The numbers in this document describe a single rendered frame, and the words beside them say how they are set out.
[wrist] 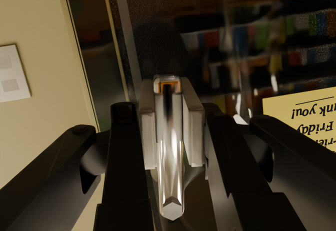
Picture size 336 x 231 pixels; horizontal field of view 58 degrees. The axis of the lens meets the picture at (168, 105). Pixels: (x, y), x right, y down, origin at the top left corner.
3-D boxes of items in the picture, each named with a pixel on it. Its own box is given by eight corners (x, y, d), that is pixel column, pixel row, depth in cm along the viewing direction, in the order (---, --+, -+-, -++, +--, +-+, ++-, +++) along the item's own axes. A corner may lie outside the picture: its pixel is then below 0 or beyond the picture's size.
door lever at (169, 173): (144, 62, 21) (182, 60, 21) (151, 183, 24) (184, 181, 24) (143, 78, 16) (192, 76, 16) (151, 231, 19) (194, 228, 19)
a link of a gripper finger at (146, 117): (157, 170, 15) (141, 170, 15) (154, 120, 21) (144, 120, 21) (154, 110, 14) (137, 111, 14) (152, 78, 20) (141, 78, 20)
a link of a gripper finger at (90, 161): (140, 175, 13) (68, 179, 13) (143, 130, 18) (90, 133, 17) (138, 142, 12) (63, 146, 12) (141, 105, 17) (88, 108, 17)
